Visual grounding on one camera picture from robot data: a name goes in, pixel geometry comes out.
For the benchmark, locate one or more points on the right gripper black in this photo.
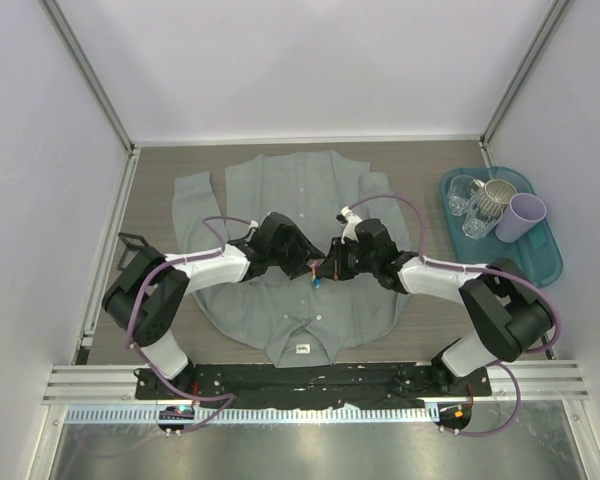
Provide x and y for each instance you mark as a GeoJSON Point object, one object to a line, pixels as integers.
{"type": "Point", "coordinates": [333, 267]}

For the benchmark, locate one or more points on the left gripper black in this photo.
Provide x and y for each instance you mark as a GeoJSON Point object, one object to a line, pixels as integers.
{"type": "Point", "coordinates": [303, 252]}

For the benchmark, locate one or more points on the colourful pompom flower brooch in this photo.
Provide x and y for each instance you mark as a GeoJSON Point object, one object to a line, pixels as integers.
{"type": "Point", "coordinates": [315, 280]}

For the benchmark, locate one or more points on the grey button-up shirt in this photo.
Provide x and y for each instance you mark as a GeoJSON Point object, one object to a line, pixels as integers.
{"type": "Point", "coordinates": [294, 322]}

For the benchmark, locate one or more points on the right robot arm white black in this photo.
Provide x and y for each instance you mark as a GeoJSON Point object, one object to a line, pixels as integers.
{"type": "Point", "coordinates": [508, 313]}

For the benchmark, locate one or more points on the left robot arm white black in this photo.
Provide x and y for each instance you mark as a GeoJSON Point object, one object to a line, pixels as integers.
{"type": "Point", "coordinates": [145, 297]}

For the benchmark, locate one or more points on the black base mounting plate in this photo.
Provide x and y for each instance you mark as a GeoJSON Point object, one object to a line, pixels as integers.
{"type": "Point", "coordinates": [363, 385]}

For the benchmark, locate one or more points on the clear glass cup rear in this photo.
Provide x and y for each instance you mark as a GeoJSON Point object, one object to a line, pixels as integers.
{"type": "Point", "coordinates": [461, 190]}

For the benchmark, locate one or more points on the clear glass cup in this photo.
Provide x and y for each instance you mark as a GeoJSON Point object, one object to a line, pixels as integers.
{"type": "Point", "coordinates": [482, 216]}
{"type": "Point", "coordinates": [461, 190]}

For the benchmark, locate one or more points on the clear glass cup front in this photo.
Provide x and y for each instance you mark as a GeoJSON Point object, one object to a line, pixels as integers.
{"type": "Point", "coordinates": [482, 216]}

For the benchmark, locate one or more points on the metal cup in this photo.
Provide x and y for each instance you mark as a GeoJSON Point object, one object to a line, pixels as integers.
{"type": "Point", "coordinates": [493, 197]}

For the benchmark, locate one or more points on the lilac plastic cup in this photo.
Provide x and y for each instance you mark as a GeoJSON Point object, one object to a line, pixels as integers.
{"type": "Point", "coordinates": [524, 212]}

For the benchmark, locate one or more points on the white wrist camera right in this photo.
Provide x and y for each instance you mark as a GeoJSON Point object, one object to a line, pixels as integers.
{"type": "Point", "coordinates": [349, 220]}

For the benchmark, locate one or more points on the small black frame stand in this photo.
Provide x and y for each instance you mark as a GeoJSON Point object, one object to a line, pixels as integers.
{"type": "Point", "coordinates": [133, 243]}

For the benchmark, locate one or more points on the slotted cable duct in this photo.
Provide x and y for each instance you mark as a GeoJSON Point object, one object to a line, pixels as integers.
{"type": "Point", "coordinates": [139, 414]}

